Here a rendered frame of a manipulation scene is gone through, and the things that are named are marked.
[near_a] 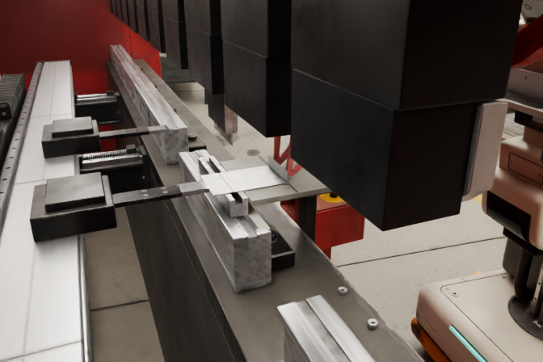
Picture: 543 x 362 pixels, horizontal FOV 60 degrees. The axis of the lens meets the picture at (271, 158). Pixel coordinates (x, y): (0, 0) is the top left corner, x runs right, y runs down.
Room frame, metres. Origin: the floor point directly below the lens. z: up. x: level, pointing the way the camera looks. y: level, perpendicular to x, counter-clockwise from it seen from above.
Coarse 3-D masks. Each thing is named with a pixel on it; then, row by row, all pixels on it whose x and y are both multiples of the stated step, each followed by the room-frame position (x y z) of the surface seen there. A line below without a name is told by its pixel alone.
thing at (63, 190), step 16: (80, 176) 0.67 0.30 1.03; (96, 176) 0.67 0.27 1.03; (48, 192) 0.62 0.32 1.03; (64, 192) 0.62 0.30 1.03; (80, 192) 0.62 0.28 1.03; (96, 192) 0.62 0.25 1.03; (128, 192) 0.68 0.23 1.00; (144, 192) 0.68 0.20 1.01; (160, 192) 0.68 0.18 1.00; (176, 192) 0.68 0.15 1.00; (192, 192) 0.69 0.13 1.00; (32, 208) 0.59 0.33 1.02; (48, 208) 0.58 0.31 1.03; (64, 208) 0.59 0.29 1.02; (80, 208) 0.59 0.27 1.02; (96, 208) 0.59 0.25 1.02; (112, 208) 0.60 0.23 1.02; (32, 224) 0.56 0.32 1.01; (48, 224) 0.57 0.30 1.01; (64, 224) 0.57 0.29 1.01; (80, 224) 0.58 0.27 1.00; (96, 224) 0.59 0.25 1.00; (112, 224) 0.60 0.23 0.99
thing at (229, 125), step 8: (208, 96) 0.77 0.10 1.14; (216, 96) 0.73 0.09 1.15; (224, 96) 0.69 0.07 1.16; (208, 104) 0.77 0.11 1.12; (216, 104) 0.73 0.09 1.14; (224, 104) 0.69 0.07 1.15; (208, 112) 0.77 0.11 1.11; (216, 112) 0.73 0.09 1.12; (224, 112) 0.69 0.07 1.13; (232, 112) 0.69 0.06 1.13; (216, 120) 0.73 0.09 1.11; (224, 120) 0.69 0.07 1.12; (232, 120) 0.69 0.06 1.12; (216, 128) 0.77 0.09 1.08; (224, 128) 0.69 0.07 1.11; (232, 128) 0.69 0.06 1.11; (224, 136) 0.72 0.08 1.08; (232, 136) 0.69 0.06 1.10; (232, 144) 0.69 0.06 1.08
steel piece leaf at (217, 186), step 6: (210, 174) 0.76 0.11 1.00; (216, 174) 0.76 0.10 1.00; (204, 180) 0.73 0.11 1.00; (210, 180) 0.73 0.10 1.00; (216, 180) 0.73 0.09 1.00; (222, 180) 0.73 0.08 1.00; (210, 186) 0.71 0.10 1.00; (216, 186) 0.71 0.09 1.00; (222, 186) 0.71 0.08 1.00; (228, 186) 0.71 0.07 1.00; (216, 192) 0.68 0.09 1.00; (222, 192) 0.68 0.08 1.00; (228, 192) 0.68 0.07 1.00
